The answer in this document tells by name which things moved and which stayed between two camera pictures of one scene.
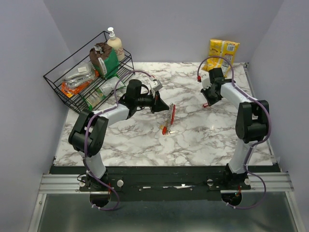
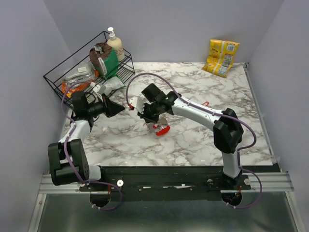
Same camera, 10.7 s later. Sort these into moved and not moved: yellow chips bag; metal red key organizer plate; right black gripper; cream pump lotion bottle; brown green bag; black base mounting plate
Moved: metal red key organizer plate; right black gripper
Not moved: cream pump lotion bottle; black base mounting plate; brown green bag; yellow chips bag
